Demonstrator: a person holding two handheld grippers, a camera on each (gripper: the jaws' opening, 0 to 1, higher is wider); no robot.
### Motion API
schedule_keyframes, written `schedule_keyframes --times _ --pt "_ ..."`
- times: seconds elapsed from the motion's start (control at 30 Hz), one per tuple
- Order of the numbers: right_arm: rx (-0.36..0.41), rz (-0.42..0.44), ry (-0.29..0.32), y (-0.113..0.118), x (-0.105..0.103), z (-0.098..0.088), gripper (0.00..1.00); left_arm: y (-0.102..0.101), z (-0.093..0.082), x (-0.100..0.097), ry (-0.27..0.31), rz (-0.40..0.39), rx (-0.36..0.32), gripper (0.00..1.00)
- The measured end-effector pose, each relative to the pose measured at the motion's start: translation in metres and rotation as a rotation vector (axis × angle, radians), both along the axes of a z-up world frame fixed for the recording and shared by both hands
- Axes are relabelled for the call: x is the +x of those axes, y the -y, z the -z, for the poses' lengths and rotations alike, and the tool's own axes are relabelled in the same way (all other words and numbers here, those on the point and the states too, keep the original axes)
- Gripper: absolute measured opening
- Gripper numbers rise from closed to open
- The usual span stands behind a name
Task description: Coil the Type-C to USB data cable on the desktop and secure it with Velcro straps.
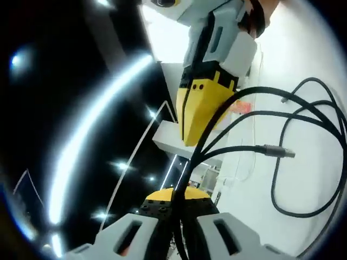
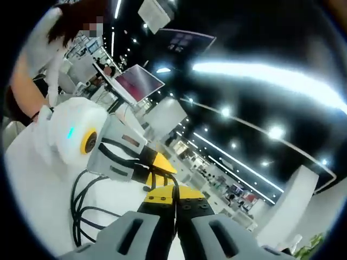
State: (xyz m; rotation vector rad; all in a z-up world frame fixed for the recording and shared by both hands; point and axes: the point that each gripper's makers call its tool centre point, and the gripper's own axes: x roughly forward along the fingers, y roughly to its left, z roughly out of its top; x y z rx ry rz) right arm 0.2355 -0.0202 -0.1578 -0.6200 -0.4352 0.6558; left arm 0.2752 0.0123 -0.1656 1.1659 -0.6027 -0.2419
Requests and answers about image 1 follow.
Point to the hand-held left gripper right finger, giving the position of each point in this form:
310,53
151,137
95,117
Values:
222,235

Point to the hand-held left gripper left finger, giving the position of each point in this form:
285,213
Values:
127,235

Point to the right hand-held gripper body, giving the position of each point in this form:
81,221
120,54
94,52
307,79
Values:
184,10

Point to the person's right hand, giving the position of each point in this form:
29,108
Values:
267,13

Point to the white charger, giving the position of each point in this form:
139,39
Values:
225,182

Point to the curved ceiling strip light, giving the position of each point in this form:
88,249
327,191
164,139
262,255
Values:
81,135

